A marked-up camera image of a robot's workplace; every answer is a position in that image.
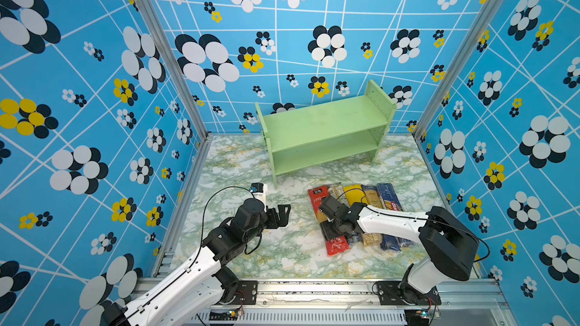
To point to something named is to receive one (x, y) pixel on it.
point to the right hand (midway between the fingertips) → (330, 229)
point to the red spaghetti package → (335, 245)
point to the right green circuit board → (416, 317)
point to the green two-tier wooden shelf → (303, 136)
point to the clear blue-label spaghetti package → (337, 192)
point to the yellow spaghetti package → (355, 193)
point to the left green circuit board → (223, 315)
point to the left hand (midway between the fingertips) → (284, 205)
